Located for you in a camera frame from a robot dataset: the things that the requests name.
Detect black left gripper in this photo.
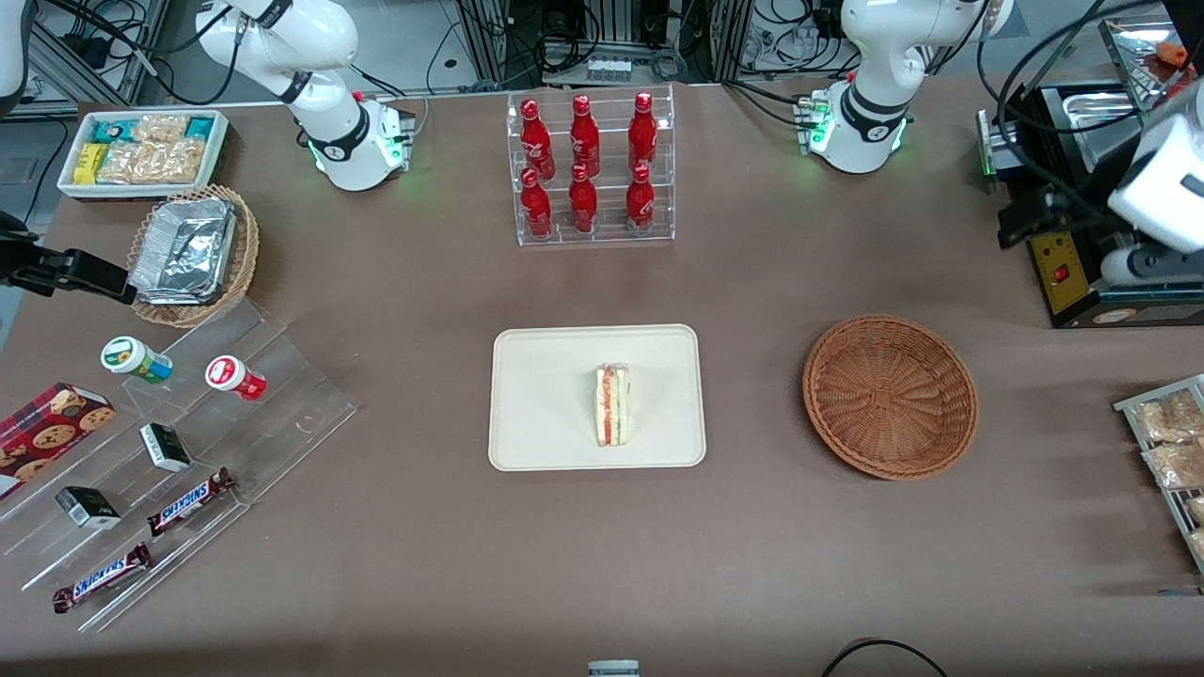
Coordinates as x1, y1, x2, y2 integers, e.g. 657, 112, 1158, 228
999, 183, 1111, 249

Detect red soda bottle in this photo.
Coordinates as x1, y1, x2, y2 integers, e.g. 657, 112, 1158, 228
520, 167, 553, 240
520, 98, 556, 181
627, 91, 658, 172
568, 164, 599, 234
568, 94, 601, 178
626, 164, 657, 232

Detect small black carton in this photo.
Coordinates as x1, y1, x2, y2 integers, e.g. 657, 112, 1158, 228
139, 422, 193, 473
55, 485, 123, 530

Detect red plaid cookie box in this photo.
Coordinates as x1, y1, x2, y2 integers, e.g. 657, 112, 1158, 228
0, 382, 117, 499

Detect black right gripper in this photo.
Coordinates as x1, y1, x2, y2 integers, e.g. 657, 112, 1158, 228
0, 212, 138, 305

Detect triangular sandwich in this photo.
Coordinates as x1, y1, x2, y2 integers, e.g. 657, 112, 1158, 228
594, 364, 631, 448

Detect snickers chocolate bar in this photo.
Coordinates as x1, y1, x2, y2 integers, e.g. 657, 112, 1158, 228
52, 543, 152, 614
147, 467, 236, 538

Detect clear acrylic bottle rack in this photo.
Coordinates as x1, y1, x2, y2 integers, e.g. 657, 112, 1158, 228
506, 85, 676, 247

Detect red lidded cup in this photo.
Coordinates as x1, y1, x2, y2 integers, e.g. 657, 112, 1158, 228
205, 355, 267, 402

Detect tan wicker basket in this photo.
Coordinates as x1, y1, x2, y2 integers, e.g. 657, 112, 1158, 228
127, 184, 261, 329

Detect round brown wicker basket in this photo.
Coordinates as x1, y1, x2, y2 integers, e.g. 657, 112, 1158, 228
802, 314, 980, 481

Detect stacked aluminium foil containers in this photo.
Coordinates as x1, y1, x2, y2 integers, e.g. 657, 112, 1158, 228
129, 197, 237, 307

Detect clear rice cracker bag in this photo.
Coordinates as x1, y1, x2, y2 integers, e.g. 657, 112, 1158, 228
150, 139, 208, 185
132, 115, 192, 145
97, 143, 156, 185

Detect grey wire tray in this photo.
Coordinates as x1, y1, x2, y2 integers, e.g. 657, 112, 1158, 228
1114, 374, 1204, 576

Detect black cable loop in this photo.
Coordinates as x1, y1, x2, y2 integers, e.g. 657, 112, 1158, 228
820, 638, 951, 677

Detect black machine with yellow panel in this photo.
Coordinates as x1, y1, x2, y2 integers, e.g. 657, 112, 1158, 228
978, 80, 1204, 330

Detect white rectangular snack bin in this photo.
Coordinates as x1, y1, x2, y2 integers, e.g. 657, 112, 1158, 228
56, 109, 230, 201

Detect shiny metal tray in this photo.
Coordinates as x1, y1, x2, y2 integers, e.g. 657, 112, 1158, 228
1099, 17, 1204, 114

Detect clear acrylic stepped shelf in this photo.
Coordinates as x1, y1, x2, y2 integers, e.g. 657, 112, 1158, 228
0, 296, 360, 633

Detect green lidded cup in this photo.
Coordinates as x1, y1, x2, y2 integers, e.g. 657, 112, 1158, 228
101, 336, 174, 386

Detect cream rectangular tray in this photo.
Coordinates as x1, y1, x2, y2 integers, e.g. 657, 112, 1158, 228
488, 324, 707, 471

